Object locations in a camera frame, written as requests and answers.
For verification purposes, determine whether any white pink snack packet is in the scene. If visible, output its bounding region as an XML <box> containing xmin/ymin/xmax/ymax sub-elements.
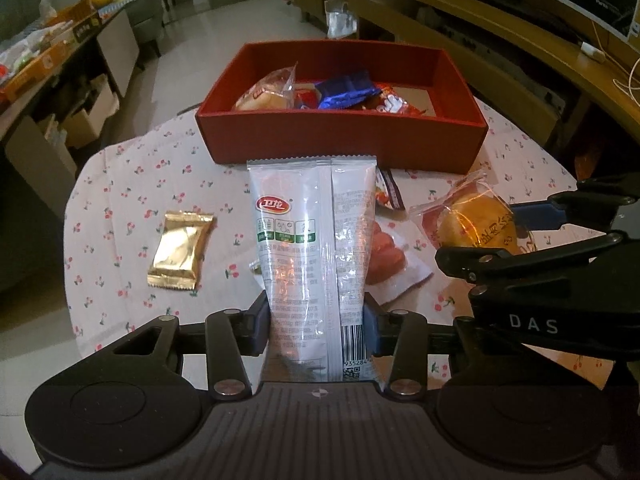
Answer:
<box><xmin>366</xmin><ymin>168</ymin><xmax>433</xmax><ymax>304</ymax></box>

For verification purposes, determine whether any gold foil snack packet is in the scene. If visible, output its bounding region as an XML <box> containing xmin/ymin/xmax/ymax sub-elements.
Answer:
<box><xmin>146</xmin><ymin>210</ymin><xmax>217</xmax><ymax>290</ymax></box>

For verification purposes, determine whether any white long snack packet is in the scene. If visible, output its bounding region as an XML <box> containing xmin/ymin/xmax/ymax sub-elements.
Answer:
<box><xmin>247</xmin><ymin>156</ymin><xmax>376</xmax><ymax>382</ymax></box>

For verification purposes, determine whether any blue foil snack packet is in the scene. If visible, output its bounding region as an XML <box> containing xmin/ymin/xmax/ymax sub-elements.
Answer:
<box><xmin>316</xmin><ymin>72</ymin><xmax>381</xmax><ymax>110</ymax></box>

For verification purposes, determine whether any bread bun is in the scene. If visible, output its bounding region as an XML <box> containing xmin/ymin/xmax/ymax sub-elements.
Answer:
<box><xmin>233</xmin><ymin>66</ymin><xmax>296</xmax><ymax>112</ymax></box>

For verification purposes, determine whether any cherry print tablecloth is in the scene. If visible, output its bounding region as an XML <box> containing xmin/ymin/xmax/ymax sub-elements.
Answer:
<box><xmin>64</xmin><ymin>100</ymin><xmax>576</xmax><ymax>358</ymax></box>

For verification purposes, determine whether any wooden tv cabinet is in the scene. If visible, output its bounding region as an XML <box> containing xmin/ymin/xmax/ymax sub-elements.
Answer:
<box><xmin>293</xmin><ymin>0</ymin><xmax>639</xmax><ymax>144</ymax></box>

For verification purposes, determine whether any red cardboard box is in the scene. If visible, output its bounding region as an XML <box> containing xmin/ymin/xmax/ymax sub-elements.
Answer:
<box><xmin>195</xmin><ymin>39</ymin><xmax>488</xmax><ymax>174</ymax></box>

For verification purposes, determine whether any red chip bag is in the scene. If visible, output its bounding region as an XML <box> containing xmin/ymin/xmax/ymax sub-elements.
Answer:
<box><xmin>355</xmin><ymin>86</ymin><xmax>427</xmax><ymax>116</ymax></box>

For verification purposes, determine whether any white cardboard box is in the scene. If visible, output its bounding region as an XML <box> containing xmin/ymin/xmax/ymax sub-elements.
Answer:
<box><xmin>62</xmin><ymin>74</ymin><xmax>119</xmax><ymax>148</ymax></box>

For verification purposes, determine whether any white plastic bag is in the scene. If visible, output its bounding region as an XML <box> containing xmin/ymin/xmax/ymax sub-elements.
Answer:
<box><xmin>324</xmin><ymin>0</ymin><xmax>358</xmax><ymax>39</ymax></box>

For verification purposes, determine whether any cluttered side table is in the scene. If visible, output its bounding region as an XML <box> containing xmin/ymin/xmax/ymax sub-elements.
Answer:
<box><xmin>1</xmin><ymin>9</ymin><xmax>140</xmax><ymax>216</ymax></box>

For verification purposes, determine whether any orange snack box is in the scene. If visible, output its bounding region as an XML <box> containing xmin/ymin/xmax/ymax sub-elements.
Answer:
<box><xmin>1</xmin><ymin>42</ymin><xmax>70</xmax><ymax>103</ymax></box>

